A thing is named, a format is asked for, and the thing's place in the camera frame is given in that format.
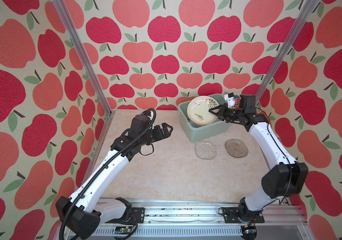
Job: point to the beige bamboo pattern plate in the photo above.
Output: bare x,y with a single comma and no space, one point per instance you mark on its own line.
198,110

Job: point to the mint green plastic bin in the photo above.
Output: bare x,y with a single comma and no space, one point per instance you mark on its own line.
195,133

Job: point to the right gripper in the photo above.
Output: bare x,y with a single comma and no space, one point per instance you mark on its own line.
221,113

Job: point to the grey glass plate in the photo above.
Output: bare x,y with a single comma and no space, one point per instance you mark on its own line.
236,148

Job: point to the right aluminium frame post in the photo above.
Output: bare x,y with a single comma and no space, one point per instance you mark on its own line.
308,8

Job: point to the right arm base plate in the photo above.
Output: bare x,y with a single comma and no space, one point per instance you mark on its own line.
236,216

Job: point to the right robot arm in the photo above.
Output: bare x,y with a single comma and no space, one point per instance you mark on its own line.
286,177

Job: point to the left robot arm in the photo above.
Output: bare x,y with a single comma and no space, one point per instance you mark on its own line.
81,212

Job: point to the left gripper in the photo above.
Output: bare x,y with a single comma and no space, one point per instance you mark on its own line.
166,133

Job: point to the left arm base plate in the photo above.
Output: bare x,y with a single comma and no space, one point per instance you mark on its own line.
134,215

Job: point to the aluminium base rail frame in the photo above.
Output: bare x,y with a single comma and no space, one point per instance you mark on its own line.
194,220

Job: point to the clear glass plate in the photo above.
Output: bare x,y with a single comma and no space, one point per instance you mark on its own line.
205,150

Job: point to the aluminium frame post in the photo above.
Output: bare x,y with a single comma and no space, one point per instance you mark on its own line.
308,8
68,23

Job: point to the left aluminium frame post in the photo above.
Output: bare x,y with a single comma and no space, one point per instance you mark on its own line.
68,23

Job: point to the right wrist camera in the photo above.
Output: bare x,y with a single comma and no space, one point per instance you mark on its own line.
232,100

